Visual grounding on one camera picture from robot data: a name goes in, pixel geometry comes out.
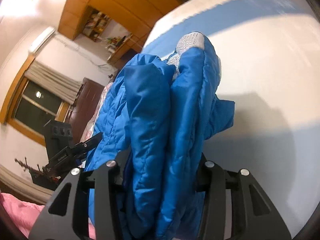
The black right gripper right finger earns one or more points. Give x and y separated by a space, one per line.
254 216

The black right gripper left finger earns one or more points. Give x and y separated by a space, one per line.
65 216

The blue puffer jacket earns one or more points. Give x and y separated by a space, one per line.
162 111

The pink blanket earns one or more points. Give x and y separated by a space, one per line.
20 216

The dark brown headboard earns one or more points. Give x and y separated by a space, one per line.
84 107

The beige roman blind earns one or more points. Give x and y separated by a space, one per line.
60 85

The white air conditioner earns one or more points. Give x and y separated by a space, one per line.
41 40

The orange wooden wardrobe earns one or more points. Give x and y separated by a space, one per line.
137 16

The white and blue bed sheet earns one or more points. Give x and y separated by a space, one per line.
269 53

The window with wooden frame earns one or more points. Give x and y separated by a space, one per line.
27 106

